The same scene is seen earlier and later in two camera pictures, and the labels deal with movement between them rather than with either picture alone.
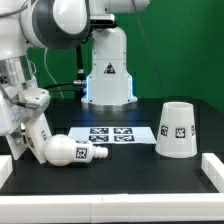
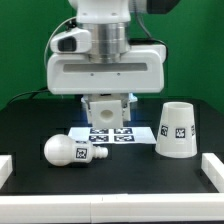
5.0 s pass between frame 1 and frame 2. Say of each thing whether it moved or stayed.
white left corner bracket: stayed
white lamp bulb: stayed
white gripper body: moved
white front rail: stayed
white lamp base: moved
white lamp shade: stayed
